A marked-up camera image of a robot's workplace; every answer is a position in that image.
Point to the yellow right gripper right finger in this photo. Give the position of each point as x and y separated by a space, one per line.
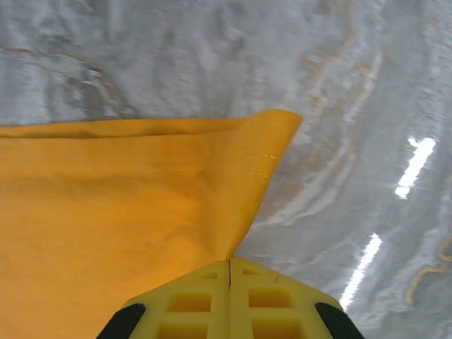
240 318

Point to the orange t-shirt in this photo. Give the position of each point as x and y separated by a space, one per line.
106 212

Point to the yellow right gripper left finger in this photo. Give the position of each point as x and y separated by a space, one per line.
219 318

